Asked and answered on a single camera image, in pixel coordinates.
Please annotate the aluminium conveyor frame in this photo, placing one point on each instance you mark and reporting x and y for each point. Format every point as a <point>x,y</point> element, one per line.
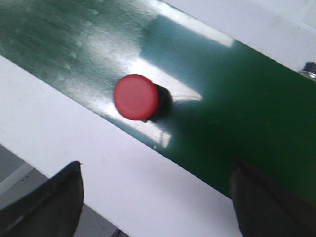
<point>309,70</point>

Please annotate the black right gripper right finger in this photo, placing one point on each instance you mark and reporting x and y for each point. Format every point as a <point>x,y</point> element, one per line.
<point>265,209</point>

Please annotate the green conveyor belt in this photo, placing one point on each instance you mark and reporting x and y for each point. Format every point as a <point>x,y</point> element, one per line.
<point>222,100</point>

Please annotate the red mushroom push button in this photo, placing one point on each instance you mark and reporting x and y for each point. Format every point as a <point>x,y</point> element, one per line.
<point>137,98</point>

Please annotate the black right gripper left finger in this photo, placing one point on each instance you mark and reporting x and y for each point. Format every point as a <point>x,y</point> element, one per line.
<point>51,210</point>

